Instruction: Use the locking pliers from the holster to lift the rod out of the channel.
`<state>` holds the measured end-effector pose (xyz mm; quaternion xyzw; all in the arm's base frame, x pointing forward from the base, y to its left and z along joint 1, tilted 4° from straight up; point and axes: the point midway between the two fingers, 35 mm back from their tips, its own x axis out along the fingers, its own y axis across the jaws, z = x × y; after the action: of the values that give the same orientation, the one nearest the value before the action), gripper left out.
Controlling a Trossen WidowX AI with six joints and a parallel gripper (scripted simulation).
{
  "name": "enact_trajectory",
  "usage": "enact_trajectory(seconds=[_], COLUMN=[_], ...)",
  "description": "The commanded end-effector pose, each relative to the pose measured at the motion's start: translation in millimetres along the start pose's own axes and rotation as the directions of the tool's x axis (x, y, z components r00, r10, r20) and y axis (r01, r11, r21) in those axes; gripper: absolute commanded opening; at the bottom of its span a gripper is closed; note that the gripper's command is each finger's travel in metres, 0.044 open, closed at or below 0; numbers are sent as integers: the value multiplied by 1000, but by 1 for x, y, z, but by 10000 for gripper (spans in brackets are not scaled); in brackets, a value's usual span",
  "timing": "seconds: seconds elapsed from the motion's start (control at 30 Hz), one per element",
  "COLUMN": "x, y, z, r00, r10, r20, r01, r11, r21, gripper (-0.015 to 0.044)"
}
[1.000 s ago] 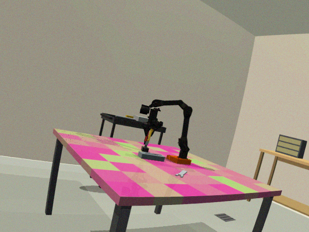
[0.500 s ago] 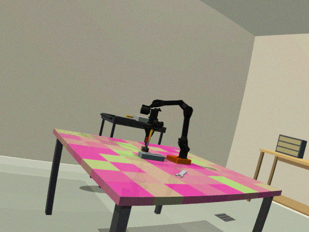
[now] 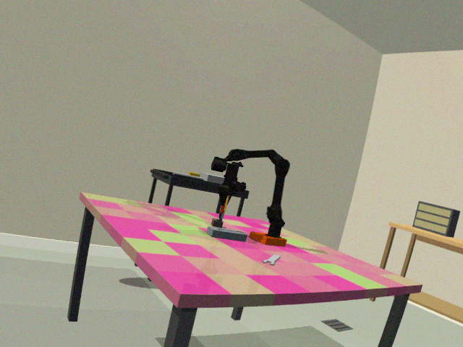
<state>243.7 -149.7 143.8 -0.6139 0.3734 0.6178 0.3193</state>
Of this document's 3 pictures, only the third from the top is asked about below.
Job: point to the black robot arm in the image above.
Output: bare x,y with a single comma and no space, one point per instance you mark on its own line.
281,169

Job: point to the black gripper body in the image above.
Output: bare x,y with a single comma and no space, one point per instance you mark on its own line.
225,186

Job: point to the grey two-pronged flat bar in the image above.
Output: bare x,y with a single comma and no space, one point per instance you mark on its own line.
272,259

